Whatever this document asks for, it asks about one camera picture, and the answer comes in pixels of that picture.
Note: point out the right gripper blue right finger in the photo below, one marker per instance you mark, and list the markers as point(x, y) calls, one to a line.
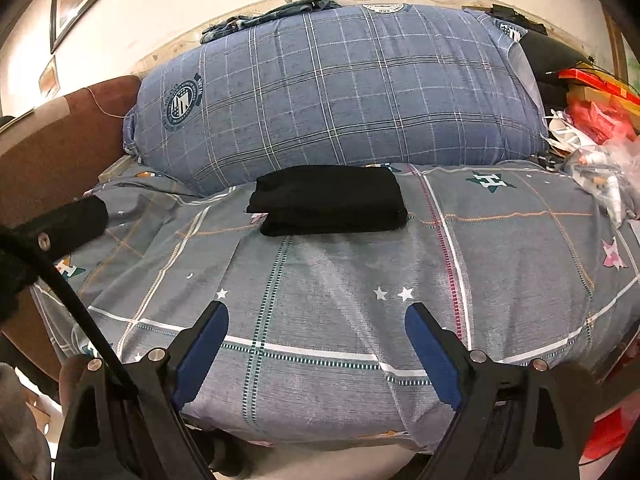
point(441, 353)

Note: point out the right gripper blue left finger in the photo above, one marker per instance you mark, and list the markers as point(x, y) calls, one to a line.
point(193, 352)

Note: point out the black pants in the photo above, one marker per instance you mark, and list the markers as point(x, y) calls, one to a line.
point(324, 199)

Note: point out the grey star-patterned bed quilt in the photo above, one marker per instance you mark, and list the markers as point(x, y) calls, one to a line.
point(517, 262)

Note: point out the white plastic bag clutter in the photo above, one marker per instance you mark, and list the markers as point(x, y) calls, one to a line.
point(609, 171)

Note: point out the blue plaid bedding bundle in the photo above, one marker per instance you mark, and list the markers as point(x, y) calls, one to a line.
point(356, 85)

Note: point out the red packaging clutter pile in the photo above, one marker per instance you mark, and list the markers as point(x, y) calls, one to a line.
point(601, 105)

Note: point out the black bag on headboard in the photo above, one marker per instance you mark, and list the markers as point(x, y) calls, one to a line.
point(546, 56)

